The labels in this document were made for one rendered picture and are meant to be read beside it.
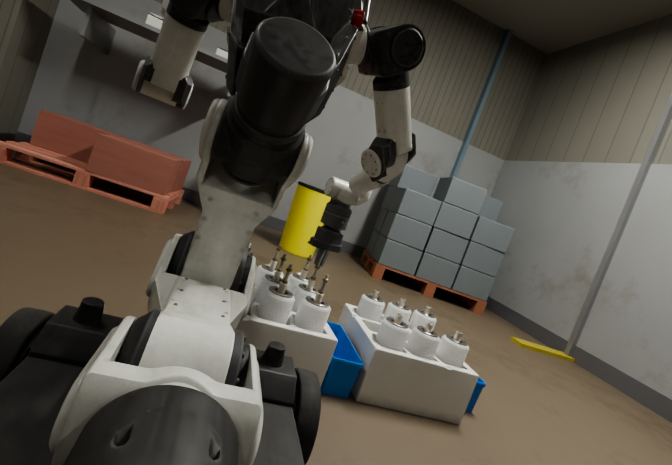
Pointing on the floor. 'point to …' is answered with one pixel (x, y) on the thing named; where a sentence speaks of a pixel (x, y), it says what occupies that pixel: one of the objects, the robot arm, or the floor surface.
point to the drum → (303, 219)
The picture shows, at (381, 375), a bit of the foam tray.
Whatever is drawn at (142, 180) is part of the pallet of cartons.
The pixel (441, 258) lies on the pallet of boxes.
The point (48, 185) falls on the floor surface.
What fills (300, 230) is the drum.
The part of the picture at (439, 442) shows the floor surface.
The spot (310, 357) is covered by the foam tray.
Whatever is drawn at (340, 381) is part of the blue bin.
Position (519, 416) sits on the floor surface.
